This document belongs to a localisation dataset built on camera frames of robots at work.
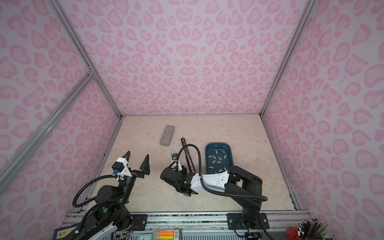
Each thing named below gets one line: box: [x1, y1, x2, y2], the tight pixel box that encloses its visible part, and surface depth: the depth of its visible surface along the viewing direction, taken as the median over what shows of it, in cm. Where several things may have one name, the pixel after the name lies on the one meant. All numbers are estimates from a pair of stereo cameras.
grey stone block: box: [159, 125, 175, 146], surface depth 108 cm
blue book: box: [53, 223, 80, 240], surface depth 71 cm
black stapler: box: [181, 137, 196, 174], surface depth 97 cm
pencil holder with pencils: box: [297, 218, 337, 240], surface depth 61 cm
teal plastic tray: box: [205, 142, 234, 174], surface depth 97 cm
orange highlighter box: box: [153, 229, 182, 240], surface depth 70 cm
